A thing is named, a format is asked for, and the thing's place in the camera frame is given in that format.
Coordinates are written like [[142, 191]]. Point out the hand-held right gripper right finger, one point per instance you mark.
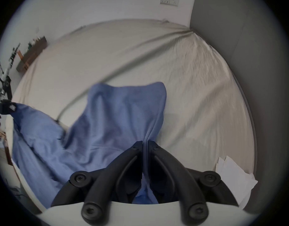
[[179, 185]]

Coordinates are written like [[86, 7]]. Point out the white paper sheets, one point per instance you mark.
[[233, 175]]

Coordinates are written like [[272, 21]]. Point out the bed with beige sheet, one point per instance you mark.
[[182, 90]]

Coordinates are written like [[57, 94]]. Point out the white wall socket plate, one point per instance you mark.
[[169, 1]]

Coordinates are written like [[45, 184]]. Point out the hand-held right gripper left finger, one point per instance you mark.
[[104, 187]]

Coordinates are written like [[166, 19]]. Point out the blue shirt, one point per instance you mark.
[[116, 116]]

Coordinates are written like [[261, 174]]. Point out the brown wooden shelf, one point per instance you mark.
[[32, 53]]

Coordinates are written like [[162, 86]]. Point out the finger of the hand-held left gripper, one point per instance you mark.
[[6, 107]]

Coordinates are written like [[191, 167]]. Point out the grey padded headboard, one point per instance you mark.
[[240, 43]]

